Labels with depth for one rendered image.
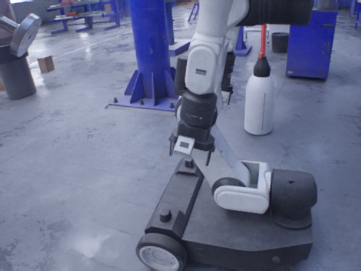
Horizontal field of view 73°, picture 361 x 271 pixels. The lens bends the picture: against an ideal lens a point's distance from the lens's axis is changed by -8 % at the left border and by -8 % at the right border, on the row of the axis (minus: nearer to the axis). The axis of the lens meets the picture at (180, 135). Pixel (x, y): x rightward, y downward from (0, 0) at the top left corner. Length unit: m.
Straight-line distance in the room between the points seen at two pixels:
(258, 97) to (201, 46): 1.29
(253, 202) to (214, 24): 0.65
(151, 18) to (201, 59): 1.86
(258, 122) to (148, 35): 1.22
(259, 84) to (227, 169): 0.95
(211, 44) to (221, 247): 0.71
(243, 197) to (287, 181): 0.17
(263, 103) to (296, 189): 0.95
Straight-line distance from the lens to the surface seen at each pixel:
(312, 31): 3.12
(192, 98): 0.63
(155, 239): 1.01
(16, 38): 1.27
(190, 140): 0.68
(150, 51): 2.46
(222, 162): 0.97
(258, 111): 1.88
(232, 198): 1.00
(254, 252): 1.02
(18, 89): 3.62
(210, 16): 0.58
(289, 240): 1.07
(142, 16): 2.43
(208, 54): 0.57
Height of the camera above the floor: 0.99
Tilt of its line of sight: 30 degrees down
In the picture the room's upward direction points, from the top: 5 degrees counter-clockwise
